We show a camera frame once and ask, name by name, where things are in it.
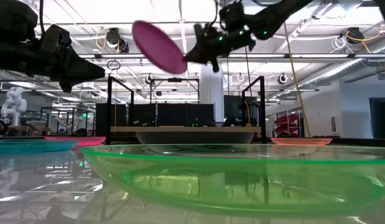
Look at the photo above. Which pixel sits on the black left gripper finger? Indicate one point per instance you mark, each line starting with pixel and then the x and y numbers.
pixel 83 70

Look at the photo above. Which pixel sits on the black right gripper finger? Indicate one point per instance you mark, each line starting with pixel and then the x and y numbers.
pixel 201 53

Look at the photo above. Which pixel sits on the magenta plate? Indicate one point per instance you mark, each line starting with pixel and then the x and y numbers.
pixel 158 46

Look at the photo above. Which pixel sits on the pink translucent plate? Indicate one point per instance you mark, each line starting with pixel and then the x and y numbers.
pixel 86 140

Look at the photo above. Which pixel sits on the blue translucent plate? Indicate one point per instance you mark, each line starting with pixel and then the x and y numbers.
pixel 27 146

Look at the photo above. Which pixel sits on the orange translucent plate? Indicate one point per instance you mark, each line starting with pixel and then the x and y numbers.
pixel 301 141

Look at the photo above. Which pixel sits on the green translucent plate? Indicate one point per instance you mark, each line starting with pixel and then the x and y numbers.
pixel 242 180

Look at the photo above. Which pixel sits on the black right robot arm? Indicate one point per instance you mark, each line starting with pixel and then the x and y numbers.
pixel 279 15

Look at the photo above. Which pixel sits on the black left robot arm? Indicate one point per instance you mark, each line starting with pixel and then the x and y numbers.
pixel 12 18

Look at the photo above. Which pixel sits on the white square pillar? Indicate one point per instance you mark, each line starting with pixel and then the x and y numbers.
pixel 211 90

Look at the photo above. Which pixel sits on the white humanoid robot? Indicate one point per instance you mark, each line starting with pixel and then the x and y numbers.
pixel 15 104

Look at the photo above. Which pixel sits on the black monitor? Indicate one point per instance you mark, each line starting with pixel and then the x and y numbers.
pixel 234 107

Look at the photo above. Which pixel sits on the black partition panels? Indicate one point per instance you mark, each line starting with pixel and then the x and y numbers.
pixel 167 115

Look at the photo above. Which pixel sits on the overhead light bar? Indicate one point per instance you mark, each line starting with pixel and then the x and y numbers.
pixel 304 56

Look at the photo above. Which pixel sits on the red bin rack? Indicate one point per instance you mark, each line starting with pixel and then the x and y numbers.
pixel 287 121

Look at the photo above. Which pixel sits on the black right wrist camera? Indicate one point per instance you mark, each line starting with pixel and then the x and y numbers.
pixel 232 15

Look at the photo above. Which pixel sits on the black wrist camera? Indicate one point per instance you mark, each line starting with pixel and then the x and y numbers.
pixel 55 39
pixel 232 15

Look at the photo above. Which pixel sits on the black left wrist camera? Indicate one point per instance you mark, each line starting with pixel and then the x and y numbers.
pixel 55 39

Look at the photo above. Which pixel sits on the black background rig frame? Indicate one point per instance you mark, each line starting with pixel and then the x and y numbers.
pixel 175 79

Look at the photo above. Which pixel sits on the silver ceiling duct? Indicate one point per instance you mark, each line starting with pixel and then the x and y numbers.
pixel 350 67

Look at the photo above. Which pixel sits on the black aluminium table frame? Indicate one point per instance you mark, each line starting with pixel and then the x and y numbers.
pixel 360 141

